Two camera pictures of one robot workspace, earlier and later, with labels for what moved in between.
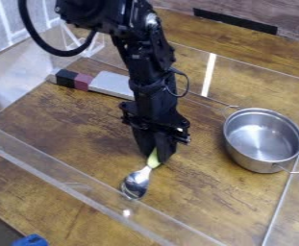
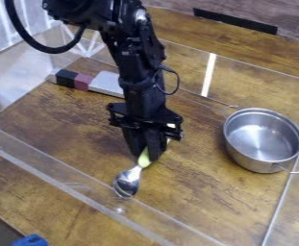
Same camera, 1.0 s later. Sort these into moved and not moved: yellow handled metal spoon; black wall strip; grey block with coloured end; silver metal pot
Moved: yellow handled metal spoon
Not moved: black wall strip; silver metal pot; grey block with coloured end
